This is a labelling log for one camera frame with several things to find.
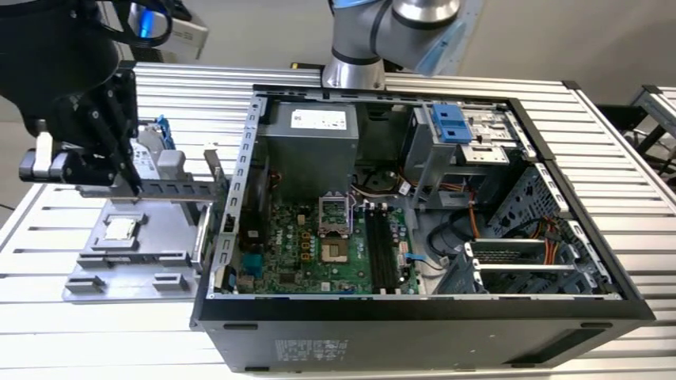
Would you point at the blue plastic drive latch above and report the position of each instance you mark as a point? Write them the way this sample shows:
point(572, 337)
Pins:
point(448, 122)

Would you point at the grey parts rack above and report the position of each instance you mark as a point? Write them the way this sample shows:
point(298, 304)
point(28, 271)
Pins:
point(164, 241)

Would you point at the graphics card with metal bracket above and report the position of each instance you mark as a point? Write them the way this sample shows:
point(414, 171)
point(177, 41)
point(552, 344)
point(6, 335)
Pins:
point(213, 166)

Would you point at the hard disk in blue carrier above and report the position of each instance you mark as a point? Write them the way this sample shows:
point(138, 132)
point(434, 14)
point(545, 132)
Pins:
point(146, 158)

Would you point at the black open PC case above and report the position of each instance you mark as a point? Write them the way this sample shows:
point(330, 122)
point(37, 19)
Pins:
point(369, 340)

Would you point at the neighbouring metal slat table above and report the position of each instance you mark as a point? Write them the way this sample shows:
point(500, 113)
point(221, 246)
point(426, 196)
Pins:
point(654, 99)

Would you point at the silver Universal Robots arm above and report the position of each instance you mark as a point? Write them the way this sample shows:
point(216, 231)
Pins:
point(417, 12)

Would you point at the thin metal locking lever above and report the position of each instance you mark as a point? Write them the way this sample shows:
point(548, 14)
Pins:
point(350, 215)

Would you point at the silver optical drive cage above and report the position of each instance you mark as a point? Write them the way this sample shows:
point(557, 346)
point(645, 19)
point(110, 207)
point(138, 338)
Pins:
point(485, 156)

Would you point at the metal disk bay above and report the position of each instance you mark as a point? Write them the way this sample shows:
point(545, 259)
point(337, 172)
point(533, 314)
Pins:
point(522, 268)

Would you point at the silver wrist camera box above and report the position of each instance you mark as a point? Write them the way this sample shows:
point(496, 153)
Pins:
point(189, 37)

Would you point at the black RAM slot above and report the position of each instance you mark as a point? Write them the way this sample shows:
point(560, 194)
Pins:
point(386, 249)
point(380, 249)
point(373, 249)

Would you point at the grey power supply unit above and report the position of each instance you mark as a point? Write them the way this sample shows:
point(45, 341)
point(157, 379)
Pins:
point(310, 158)

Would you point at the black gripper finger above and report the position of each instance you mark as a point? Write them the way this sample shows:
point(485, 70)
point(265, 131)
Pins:
point(84, 170)
point(121, 118)

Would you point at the blue expansion slot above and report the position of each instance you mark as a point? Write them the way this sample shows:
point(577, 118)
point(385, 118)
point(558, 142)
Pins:
point(253, 265)

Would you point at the CPU socket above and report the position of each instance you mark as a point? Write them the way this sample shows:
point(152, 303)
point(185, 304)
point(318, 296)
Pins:
point(334, 250)

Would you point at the green motherboard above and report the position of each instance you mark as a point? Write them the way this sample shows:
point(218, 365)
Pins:
point(288, 273)

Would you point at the silver CPU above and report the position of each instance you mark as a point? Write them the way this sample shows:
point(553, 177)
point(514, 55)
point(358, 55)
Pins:
point(120, 231)

